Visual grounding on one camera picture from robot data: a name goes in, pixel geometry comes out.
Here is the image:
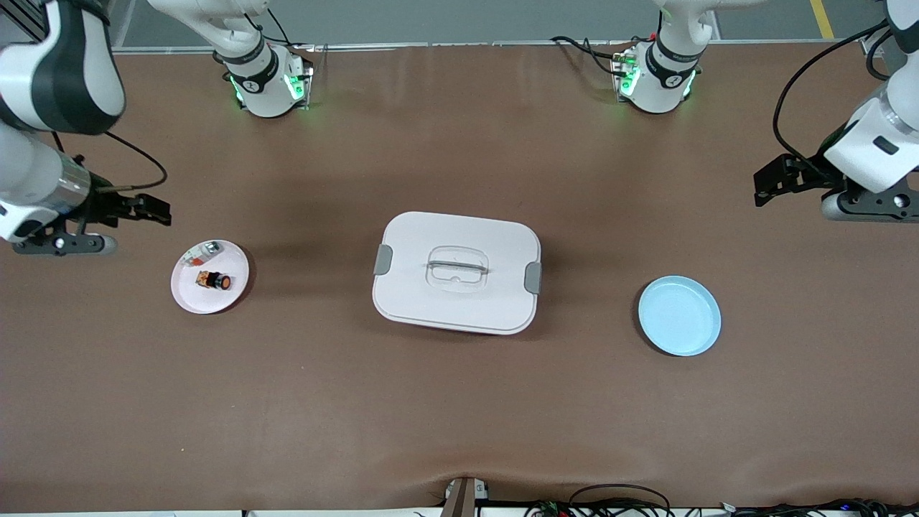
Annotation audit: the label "pink round plate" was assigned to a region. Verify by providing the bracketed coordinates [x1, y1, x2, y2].
[170, 239, 251, 315]

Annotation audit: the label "light blue round plate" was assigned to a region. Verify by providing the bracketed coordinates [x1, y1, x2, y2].
[638, 275, 722, 358]

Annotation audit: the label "white lidded storage box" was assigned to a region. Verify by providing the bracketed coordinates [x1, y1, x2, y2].
[371, 210, 544, 336]

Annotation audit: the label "brown table mat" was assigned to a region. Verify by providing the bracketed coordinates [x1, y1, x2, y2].
[0, 39, 919, 513]

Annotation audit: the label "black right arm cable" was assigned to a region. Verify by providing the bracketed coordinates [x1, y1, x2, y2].
[50, 129, 169, 193]

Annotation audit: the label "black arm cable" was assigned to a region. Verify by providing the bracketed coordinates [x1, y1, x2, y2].
[773, 20, 892, 167]
[50, 129, 169, 193]

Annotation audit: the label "small clear red switch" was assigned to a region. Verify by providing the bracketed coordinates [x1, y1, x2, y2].
[179, 241, 224, 269]

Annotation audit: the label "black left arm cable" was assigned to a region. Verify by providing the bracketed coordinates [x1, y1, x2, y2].
[773, 20, 892, 167]

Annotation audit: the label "black base power cable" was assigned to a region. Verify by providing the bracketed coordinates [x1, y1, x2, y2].
[549, 34, 627, 78]

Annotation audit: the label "black cable bundle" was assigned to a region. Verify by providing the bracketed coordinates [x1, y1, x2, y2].
[718, 497, 919, 517]

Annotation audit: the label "silver table edge rail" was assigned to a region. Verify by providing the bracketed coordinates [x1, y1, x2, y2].
[115, 39, 862, 55]

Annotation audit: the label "black looped floor cables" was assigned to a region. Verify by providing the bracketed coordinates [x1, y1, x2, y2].
[523, 483, 677, 517]

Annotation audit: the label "brown camera mount post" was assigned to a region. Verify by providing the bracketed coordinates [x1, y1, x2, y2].
[441, 477, 490, 517]

